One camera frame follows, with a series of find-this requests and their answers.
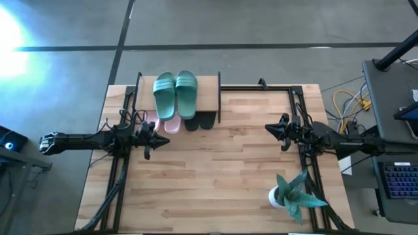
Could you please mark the pink rubber slide sandal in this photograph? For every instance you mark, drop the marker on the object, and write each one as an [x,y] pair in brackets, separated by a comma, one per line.
[156,123]
[172,125]

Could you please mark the black device blue light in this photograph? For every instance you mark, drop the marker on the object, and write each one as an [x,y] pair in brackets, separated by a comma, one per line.
[9,140]

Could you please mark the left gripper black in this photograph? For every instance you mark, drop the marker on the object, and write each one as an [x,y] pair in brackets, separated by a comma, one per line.
[145,142]

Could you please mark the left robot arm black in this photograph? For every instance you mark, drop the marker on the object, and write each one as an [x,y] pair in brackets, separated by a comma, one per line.
[81,141]

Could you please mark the grey side stand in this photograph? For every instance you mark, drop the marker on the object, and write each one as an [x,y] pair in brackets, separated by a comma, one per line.
[19,160]

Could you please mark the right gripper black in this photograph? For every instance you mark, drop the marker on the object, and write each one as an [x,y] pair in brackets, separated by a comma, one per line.
[292,134]

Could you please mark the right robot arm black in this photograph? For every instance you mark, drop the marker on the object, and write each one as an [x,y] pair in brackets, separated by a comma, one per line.
[359,145]

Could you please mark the black aluminium table frame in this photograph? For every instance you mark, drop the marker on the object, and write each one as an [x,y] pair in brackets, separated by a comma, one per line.
[248,87]

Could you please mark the black backlit keyboard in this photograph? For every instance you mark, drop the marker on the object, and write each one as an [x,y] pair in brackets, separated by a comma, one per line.
[401,179]

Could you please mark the green plant in white pot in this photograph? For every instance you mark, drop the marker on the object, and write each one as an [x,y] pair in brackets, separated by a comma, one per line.
[290,196]

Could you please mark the wooden shelf black frame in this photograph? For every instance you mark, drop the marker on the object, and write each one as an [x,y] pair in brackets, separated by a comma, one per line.
[207,94]

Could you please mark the black pole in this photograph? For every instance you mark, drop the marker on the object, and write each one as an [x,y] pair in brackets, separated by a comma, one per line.
[396,50]

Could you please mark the green rubber slide sandal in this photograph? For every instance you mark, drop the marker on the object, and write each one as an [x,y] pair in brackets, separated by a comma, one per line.
[165,98]
[186,98]

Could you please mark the grey side desk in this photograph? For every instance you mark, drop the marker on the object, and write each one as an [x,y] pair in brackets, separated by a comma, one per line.
[388,98]

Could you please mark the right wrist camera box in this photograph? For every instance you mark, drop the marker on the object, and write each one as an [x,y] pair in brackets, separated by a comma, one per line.
[295,122]

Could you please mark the white paper sheet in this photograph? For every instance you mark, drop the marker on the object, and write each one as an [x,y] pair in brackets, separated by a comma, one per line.
[344,164]

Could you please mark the black rubber slide sandal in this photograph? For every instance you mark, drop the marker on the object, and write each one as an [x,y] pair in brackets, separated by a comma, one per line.
[192,124]
[208,121]

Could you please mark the tablet screen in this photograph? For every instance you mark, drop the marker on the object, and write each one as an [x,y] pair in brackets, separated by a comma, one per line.
[409,115]

